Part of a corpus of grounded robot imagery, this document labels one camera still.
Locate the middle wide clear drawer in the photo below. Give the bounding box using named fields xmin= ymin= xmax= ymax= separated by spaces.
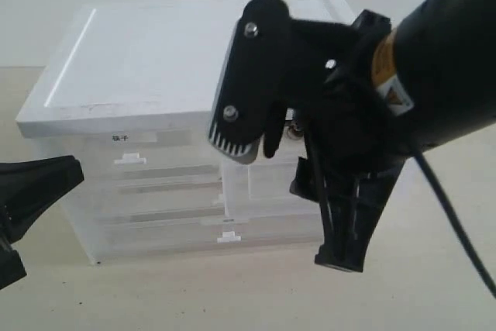
xmin=88 ymin=181 xmax=225 ymax=224

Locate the white translucent drawer cabinet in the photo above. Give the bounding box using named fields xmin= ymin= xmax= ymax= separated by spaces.
xmin=15 ymin=0 xmax=357 ymax=266

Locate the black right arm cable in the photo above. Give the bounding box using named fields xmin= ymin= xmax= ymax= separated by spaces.
xmin=412 ymin=144 xmax=496 ymax=297

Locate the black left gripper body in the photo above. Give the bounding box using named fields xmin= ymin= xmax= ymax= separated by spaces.
xmin=1 ymin=226 xmax=26 ymax=289

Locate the wide clear drawer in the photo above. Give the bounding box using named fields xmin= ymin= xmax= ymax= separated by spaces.
xmin=88 ymin=181 xmax=225 ymax=224
xmin=84 ymin=214 xmax=322 ymax=264

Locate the bunch of keys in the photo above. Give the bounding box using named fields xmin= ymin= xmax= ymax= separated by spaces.
xmin=284 ymin=108 xmax=304 ymax=141

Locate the bottom wide clear drawer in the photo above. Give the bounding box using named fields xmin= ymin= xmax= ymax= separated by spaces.
xmin=84 ymin=214 xmax=322 ymax=264

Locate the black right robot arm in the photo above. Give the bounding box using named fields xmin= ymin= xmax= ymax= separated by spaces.
xmin=277 ymin=0 xmax=495 ymax=272

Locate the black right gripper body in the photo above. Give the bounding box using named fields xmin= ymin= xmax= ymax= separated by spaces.
xmin=263 ymin=9 xmax=419 ymax=177

